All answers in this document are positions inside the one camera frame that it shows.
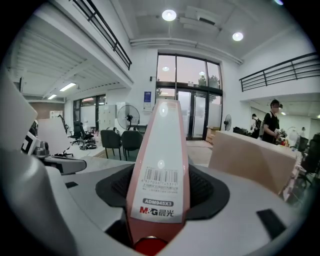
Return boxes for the ceiling air conditioner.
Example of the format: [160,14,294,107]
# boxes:
[178,6,221,33]

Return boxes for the black balcony railing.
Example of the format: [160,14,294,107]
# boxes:
[239,52,320,93]
[72,0,133,71]

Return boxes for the glass entrance doors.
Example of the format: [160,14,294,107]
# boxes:
[156,53,223,141]

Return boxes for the large black floor fan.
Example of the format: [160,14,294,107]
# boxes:
[116,104,140,131]

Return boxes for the dark grey upholstered chair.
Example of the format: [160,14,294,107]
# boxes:
[121,130,144,161]
[100,129,123,161]

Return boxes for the beige binder with label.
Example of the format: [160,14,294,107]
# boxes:
[208,130,298,202]

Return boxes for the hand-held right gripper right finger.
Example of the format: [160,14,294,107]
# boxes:
[159,163,305,256]

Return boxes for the black office chair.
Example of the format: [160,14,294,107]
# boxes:
[69,121,84,146]
[81,129,95,145]

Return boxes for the pink binder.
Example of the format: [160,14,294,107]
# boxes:
[124,98,193,256]

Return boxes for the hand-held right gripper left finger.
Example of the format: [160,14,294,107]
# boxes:
[62,162,138,256]

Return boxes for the printed brown cardboard box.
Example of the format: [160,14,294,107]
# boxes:
[205,126,221,146]

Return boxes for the black pedestal fan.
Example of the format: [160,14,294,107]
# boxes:
[223,114,233,132]

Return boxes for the white lockers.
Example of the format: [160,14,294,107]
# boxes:
[98,104,118,131]

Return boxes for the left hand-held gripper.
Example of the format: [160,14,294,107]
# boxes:
[21,131,88,176]

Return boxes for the white shade table lamp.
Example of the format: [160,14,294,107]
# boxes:
[37,117,73,157]

